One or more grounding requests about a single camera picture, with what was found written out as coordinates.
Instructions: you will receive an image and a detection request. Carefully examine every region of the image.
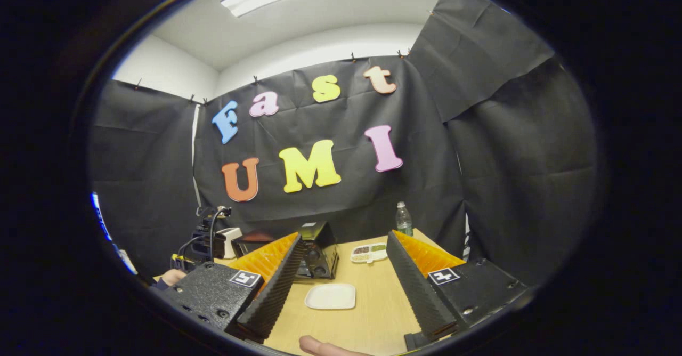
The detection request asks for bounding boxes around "black electric oven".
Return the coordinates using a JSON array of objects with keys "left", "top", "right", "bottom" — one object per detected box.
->
[{"left": 233, "top": 222, "right": 340, "bottom": 280}]

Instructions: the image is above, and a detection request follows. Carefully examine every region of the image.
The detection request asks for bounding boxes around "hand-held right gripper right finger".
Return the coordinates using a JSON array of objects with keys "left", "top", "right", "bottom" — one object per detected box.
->
[{"left": 386, "top": 230, "right": 529, "bottom": 351}]

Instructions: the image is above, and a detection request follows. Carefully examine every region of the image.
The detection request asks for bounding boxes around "white square plate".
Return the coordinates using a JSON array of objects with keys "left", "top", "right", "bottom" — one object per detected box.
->
[{"left": 304, "top": 283, "right": 356, "bottom": 310}]

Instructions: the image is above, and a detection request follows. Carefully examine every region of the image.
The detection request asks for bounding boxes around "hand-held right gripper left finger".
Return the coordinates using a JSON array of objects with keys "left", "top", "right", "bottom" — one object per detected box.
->
[{"left": 157, "top": 232, "right": 305, "bottom": 344}]

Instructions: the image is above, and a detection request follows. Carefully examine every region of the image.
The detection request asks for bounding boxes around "white toaster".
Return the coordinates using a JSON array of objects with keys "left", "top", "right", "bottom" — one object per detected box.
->
[{"left": 216, "top": 228, "right": 243, "bottom": 260}]

